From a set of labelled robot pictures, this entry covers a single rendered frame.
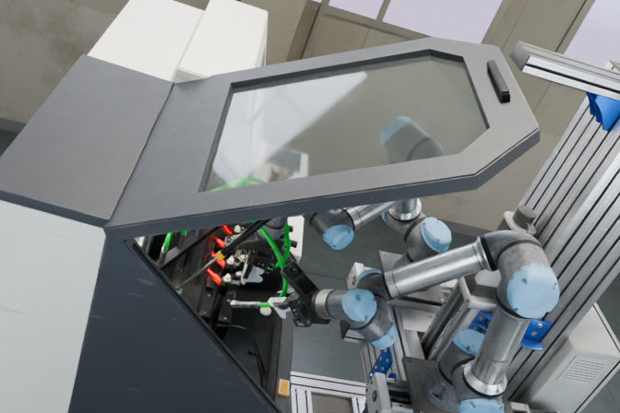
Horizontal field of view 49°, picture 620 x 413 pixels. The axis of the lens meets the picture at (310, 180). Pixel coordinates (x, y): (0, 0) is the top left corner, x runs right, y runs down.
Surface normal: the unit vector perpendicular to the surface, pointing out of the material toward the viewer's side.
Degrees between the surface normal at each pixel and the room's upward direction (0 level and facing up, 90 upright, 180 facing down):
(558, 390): 90
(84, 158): 0
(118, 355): 90
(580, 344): 0
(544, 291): 83
